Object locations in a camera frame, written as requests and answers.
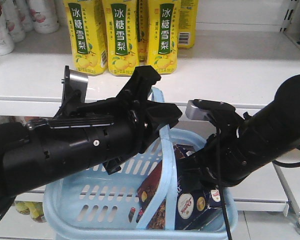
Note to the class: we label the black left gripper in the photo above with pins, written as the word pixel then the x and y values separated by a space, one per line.
pixel 107 132

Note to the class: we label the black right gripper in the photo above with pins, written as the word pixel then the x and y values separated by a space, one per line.
pixel 243 145

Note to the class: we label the dark blue cookie box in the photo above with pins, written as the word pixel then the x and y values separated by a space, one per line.
pixel 193 210

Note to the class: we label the light blue plastic basket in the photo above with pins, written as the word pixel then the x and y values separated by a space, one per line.
pixel 94 205

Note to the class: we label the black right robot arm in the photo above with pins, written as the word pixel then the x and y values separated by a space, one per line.
pixel 287 107

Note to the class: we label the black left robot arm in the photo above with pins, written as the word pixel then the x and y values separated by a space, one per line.
pixel 14 137

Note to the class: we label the yellow pear drink bottle right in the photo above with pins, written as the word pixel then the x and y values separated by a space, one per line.
pixel 163 35

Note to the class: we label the yellow pear drink bottle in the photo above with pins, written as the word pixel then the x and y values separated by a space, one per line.
pixel 87 37
pixel 163 35
pixel 121 33
pixel 187 23

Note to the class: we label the yellow pear drink bottle middle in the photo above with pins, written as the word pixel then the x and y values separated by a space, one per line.
pixel 121 33

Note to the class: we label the rear yellow pear drink bottle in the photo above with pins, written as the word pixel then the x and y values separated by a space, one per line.
pixel 187 23

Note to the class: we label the yellow pear drink bottle left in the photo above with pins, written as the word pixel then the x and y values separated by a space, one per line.
pixel 87 37

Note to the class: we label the white milk drink bottle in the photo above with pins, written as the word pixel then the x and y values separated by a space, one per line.
pixel 44 16

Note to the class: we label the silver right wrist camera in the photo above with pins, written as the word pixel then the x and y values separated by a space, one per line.
pixel 198 109

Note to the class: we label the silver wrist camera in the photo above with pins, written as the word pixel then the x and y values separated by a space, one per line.
pixel 198 109
pixel 74 80

